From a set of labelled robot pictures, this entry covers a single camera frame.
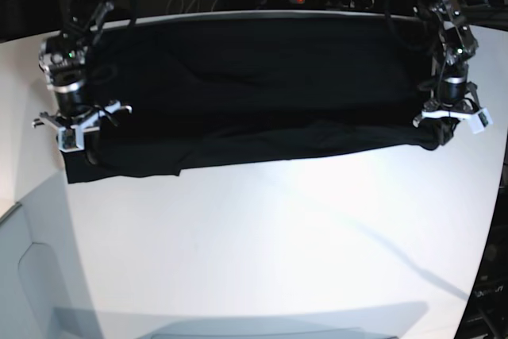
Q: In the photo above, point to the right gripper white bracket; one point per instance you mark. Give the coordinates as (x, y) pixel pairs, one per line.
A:
(89, 120)

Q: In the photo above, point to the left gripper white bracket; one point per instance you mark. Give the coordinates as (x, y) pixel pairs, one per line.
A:
(462, 109)

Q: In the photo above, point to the black T-shirt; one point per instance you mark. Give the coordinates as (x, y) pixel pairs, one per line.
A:
(225, 91)

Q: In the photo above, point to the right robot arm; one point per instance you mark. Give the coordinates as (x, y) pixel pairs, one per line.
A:
(63, 60)

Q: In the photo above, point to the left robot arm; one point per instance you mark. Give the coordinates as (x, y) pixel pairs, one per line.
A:
(453, 98)

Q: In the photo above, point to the black equipment box with lettering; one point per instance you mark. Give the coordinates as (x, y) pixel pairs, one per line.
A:
(485, 315)

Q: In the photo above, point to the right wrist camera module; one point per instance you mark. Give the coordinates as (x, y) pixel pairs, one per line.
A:
(70, 139)

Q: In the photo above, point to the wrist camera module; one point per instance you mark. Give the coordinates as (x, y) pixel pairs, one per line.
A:
(479, 121)
(70, 139)

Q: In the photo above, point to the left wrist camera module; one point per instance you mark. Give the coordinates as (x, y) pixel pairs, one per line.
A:
(479, 121)

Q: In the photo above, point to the black power strip red switch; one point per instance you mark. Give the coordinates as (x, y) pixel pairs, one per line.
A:
(348, 5)

